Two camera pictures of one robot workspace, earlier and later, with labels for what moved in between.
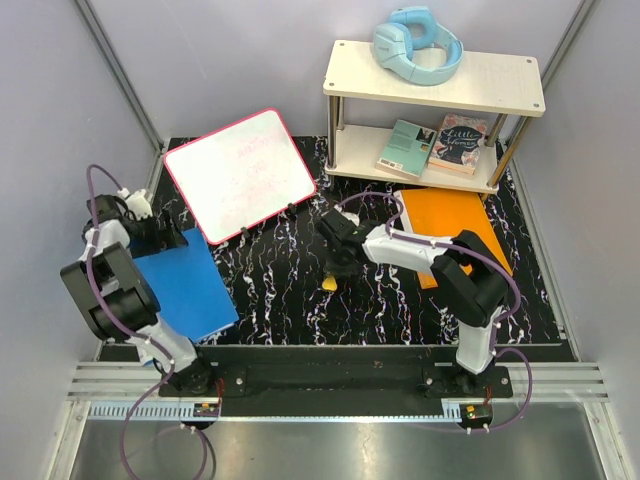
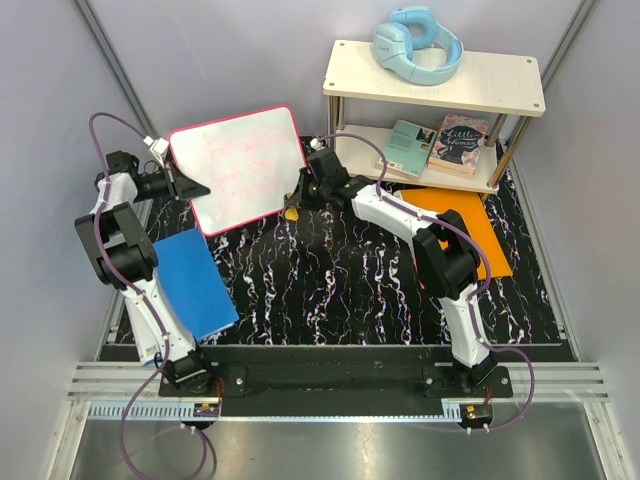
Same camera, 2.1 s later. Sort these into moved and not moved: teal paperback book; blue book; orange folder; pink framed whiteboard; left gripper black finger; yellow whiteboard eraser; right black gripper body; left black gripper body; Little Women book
Moved: left black gripper body; yellow whiteboard eraser; left gripper black finger; pink framed whiteboard; right black gripper body
Not moved: orange folder; blue book; Little Women book; teal paperback book
